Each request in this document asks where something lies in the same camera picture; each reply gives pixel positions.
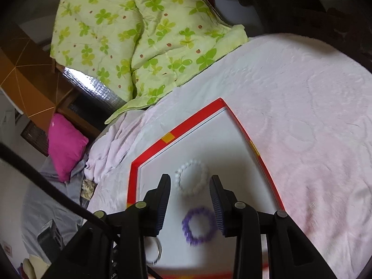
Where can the cream cushion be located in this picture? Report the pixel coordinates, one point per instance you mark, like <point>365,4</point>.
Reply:
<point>35,267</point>

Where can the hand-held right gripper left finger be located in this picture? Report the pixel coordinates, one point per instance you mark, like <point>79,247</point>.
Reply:
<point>162,205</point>

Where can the wooden bed frame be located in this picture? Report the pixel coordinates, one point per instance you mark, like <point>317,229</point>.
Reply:
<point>75,113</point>

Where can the orange cabinet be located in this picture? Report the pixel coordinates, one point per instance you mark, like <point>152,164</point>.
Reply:
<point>26,87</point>

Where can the pale pink blanket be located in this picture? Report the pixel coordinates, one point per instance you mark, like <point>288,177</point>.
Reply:
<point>305,107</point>

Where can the dark wicker basket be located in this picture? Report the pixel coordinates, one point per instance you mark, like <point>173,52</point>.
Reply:
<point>33,138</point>

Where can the grey bed sheet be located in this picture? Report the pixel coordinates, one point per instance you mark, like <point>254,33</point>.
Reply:
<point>43,203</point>

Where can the black device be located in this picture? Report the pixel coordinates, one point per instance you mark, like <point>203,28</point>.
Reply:
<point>49,237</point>

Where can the magenta pillow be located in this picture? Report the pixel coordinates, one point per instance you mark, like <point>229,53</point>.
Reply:
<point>65,148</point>

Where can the green clover quilt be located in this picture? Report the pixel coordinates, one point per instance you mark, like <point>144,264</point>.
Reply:
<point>116,35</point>

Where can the grey-green bangle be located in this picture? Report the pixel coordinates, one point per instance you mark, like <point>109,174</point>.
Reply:
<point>159,250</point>

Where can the dark wooden furniture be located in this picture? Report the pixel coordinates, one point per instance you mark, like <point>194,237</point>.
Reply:
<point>305,8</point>

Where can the silver foil mat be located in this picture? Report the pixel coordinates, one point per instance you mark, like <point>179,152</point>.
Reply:
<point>96,90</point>

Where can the red cardboard box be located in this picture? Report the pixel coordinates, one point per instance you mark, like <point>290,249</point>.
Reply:
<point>151,148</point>

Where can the patterned cloth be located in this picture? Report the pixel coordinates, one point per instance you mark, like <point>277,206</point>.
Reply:
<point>88,189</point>

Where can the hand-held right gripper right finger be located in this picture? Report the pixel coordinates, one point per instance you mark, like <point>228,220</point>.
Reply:
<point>216,206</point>

